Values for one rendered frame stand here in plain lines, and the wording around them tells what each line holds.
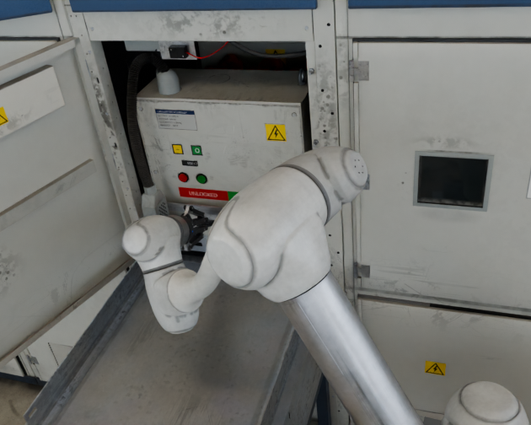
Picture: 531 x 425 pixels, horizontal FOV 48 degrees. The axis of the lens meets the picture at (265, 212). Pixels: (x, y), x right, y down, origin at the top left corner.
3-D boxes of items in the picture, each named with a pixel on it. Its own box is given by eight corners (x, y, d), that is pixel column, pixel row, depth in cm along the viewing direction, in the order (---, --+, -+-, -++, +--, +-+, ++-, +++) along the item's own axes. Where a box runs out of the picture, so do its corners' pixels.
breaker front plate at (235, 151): (309, 252, 181) (298, 107, 153) (164, 236, 195) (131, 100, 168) (310, 250, 182) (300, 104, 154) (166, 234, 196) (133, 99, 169)
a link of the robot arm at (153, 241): (141, 219, 155) (156, 268, 155) (108, 226, 140) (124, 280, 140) (177, 207, 151) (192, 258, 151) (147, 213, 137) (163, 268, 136)
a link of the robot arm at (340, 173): (286, 148, 115) (244, 180, 106) (358, 118, 102) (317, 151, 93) (317, 207, 118) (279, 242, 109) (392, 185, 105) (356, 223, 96)
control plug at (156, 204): (164, 246, 183) (152, 199, 173) (150, 244, 185) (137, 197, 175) (175, 231, 189) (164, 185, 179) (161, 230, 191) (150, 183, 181)
